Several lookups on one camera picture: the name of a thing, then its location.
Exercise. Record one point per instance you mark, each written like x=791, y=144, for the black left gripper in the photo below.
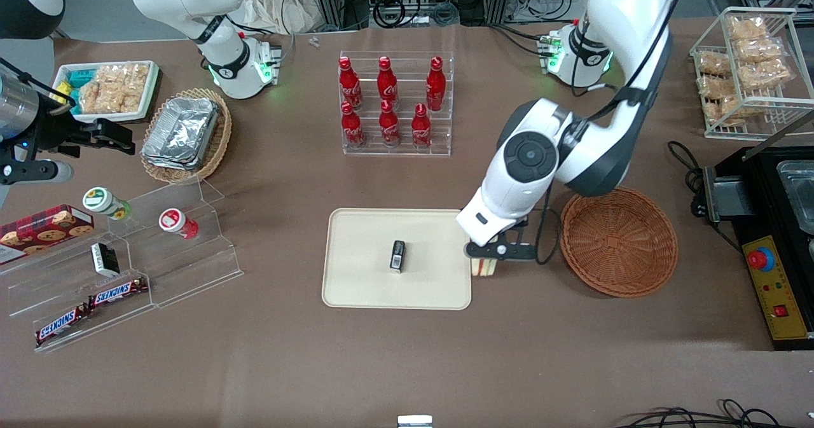
x=523, y=223

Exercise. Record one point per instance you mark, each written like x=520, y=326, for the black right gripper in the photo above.
x=60, y=134

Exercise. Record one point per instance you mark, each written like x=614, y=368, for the triangular sandwich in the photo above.
x=486, y=268

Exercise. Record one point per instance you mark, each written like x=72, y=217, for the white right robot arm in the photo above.
x=191, y=2

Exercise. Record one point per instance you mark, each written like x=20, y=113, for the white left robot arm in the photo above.
x=528, y=154

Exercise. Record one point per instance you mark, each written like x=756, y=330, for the white plastic snack tray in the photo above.
x=141, y=113

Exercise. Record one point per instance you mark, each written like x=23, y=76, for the light wicker basket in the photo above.
x=219, y=142

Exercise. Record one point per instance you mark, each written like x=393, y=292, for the brown wicker basket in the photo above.
x=620, y=243

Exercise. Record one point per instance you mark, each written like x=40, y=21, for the beige plastic tray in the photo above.
x=362, y=269

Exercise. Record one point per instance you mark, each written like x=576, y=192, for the rice cracker snack bags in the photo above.
x=114, y=88

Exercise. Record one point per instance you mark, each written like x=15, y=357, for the stacked aluminium foil containers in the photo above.
x=181, y=132

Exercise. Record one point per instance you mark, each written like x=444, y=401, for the green sunflower yogurt cup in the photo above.
x=105, y=202

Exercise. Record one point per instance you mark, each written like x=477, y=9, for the yellow snack pack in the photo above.
x=62, y=94

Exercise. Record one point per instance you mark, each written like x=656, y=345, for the teal snack pack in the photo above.
x=79, y=78

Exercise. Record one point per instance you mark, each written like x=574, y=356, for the red yogurt cup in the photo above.
x=177, y=222

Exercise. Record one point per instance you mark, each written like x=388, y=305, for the small black gum pack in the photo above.
x=397, y=256

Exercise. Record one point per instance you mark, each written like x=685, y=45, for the red cookie box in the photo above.
x=44, y=231

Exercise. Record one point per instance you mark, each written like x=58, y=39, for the small black white box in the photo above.
x=105, y=259

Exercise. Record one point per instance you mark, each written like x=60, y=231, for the clear acrylic step shelf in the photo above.
x=184, y=269

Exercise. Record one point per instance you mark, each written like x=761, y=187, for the clear acrylic bottle rack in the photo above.
x=407, y=151

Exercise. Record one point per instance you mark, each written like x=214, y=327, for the red cola bottle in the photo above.
x=421, y=130
x=351, y=129
x=350, y=84
x=435, y=88
x=389, y=128
x=387, y=84

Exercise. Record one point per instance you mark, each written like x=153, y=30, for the Snickers chocolate bar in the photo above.
x=117, y=292
x=62, y=325

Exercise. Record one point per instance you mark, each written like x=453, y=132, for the beige cloth bag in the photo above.
x=280, y=5

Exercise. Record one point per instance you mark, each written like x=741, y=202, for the fried snack bag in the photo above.
x=760, y=49
x=747, y=28
x=766, y=73
x=715, y=86
x=713, y=62
x=722, y=110

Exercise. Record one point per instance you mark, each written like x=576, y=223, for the black countertop appliance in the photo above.
x=760, y=193

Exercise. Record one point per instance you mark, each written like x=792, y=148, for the yellow emergency stop box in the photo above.
x=779, y=301

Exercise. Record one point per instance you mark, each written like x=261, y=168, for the steel appliance pan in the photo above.
x=798, y=193

